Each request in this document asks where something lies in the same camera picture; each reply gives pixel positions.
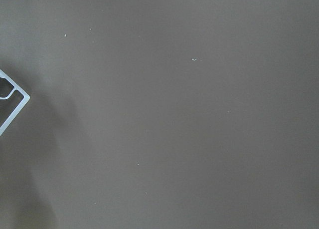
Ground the white metal frame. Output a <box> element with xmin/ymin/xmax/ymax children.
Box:
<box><xmin>0</xmin><ymin>70</ymin><xmax>30</xmax><ymax>135</ymax></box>

